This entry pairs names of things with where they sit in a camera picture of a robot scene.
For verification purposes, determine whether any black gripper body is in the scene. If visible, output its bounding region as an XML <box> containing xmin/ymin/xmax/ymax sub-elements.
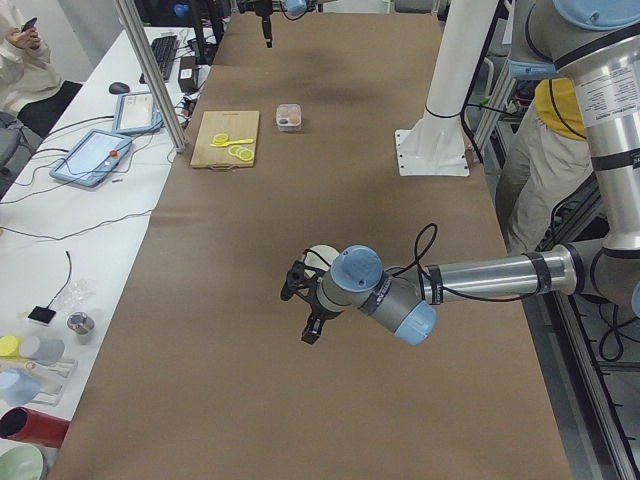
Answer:
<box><xmin>288</xmin><ymin>260</ymin><xmax>343</xmax><ymax>320</ymax></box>

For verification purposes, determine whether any clear plastic egg box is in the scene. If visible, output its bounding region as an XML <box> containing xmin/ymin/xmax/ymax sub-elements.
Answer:
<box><xmin>275</xmin><ymin>103</ymin><xmax>303</xmax><ymax>132</ymax></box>

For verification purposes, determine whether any second robot arm gripper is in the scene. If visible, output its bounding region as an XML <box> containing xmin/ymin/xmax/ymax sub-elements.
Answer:
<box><xmin>237</xmin><ymin>0</ymin><xmax>309</xmax><ymax>50</ymax></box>

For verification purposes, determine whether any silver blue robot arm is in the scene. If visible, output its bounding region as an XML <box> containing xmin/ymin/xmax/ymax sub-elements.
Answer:
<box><xmin>281</xmin><ymin>1</ymin><xmax>639</xmax><ymax>345</ymax></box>

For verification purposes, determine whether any black power adapter box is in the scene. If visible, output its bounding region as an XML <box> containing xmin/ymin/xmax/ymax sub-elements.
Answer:
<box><xmin>178</xmin><ymin>56</ymin><xmax>199</xmax><ymax>94</ymax></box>

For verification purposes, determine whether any white ceramic bowl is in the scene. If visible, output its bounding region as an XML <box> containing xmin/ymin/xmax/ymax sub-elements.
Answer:
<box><xmin>303</xmin><ymin>244</ymin><xmax>340</xmax><ymax>271</ymax></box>

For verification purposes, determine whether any lemon slice front pair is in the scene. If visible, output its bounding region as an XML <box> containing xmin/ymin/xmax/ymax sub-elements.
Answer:
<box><xmin>211</xmin><ymin>133</ymin><xmax>229</xmax><ymax>146</ymax></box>

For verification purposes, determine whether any wooden cutting board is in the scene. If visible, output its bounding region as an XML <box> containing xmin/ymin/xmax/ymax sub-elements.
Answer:
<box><xmin>190</xmin><ymin>110</ymin><xmax>260</xmax><ymax>170</ymax></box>

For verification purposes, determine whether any far teach pendant tablet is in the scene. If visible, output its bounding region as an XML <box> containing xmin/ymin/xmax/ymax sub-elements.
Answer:
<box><xmin>112</xmin><ymin>92</ymin><xmax>163</xmax><ymax>135</ymax></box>

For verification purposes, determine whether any teach pendant tablet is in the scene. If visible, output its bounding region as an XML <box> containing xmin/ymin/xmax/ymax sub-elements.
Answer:
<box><xmin>49</xmin><ymin>129</ymin><xmax>133</xmax><ymax>188</ymax></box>
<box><xmin>112</xmin><ymin>92</ymin><xmax>163</xmax><ymax>135</ymax></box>

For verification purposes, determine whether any near teach pendant tablet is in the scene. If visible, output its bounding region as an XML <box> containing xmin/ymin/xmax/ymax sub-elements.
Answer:
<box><xmin>49</xmin><ymin>129</ymin><xmax>133</xmax><ymax>188</ymax></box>

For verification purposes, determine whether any grey cup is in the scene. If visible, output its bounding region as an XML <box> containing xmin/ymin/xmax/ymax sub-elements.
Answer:
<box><xmin>19</xmin><ymin>335</ymin><xmax>65</xmax><ymax>365</ymax></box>

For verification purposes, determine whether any small black square device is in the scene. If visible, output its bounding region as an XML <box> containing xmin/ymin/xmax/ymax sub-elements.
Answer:
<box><xmin>27</xmin><ymin>306</ymin><xmax>56</xmax><ymax>326</ymax></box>

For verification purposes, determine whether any black computer mouse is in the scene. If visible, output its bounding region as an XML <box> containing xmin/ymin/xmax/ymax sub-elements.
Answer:
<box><xmin>108</xmin><ymin>82</ymin><xmax>130</xmax><ymax>95</ymax></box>

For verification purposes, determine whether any black keyboard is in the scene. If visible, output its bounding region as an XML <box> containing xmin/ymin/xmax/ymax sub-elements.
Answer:
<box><xmin>151</xmin><ymin>35</ymin><xmax>178</xmax><ymax>82</ymax></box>

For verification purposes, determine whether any person in yellow shirt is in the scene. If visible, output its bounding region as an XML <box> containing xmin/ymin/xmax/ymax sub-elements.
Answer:
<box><xmin>495</xmin><ymin>78</ymin><xmax>593</xmax><ymax>255</ymax></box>

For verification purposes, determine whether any yellow cup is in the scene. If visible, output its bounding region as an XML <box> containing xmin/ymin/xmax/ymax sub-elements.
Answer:
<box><xmin>0</xmin><ymin>335</ymin><xmax>22</xmax><ymax>358</ymax></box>

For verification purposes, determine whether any light blue cup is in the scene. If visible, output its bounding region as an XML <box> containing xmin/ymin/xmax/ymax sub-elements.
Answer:
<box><xmin>0</xmin><ymin>369</ymin><xmax>41</xmax><ymax>407</ymax></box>

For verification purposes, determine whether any red cylinder cup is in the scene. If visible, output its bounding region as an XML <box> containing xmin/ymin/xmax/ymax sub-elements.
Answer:
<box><xmin>1</xmin><ymin>407</ymin><xmax>70</xmax><ymax>448</ymax></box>

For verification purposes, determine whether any green bowl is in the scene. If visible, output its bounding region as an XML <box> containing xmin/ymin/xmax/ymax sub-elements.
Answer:
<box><xmin>1</xmin><ymin>445</ymin><xmax>48</xmax><ymax>480</ymax></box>

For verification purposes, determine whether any person in white sweater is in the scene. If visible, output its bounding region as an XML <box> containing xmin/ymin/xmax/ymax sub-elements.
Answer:
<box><xmin>0</xmin><ymin>0</ymin><xmax>84</xmax><ymax>141</ymax></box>

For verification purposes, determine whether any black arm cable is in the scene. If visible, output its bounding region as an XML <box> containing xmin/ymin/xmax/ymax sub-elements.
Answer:
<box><xmin>384</xmin><ymin>222</ymin><xmax>591</xmax><ymax>302</ymax></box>

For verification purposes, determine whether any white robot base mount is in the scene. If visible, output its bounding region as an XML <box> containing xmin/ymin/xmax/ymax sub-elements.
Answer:
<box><xmin>395</xmin><ymin>0</ymin><xmax>498</xmax><ymax>177</ymax></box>

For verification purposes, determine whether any aluminium frame post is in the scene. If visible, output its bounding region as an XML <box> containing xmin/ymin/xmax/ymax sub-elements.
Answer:
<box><xmin>113</xmin><ymin>0</ymin><xmax>187</xmax><ymax>153</ymax></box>

